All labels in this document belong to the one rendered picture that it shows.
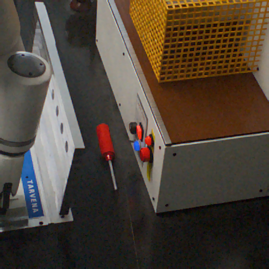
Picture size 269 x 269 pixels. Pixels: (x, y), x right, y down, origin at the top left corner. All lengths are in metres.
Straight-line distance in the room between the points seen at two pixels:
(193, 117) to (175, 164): 0.09
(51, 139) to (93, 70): 0.35
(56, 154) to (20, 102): 0.25
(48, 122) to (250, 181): 0.41
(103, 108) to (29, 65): 0.48
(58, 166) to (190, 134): 0.26
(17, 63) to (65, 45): 0.64
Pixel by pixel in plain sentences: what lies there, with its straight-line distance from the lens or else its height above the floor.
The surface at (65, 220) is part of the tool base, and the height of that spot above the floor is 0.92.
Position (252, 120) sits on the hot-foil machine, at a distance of 1.33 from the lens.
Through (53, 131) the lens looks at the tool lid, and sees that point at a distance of 1.41.
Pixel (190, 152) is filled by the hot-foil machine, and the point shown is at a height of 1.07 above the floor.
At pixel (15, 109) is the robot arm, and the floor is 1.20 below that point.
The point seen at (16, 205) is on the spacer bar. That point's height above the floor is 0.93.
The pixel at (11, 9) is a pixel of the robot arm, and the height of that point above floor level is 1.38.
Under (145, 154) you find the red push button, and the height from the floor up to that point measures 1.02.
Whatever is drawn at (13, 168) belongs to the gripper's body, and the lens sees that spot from 1.24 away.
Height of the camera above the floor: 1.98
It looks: 44 degrees down
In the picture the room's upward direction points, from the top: 6 degrees clockwise
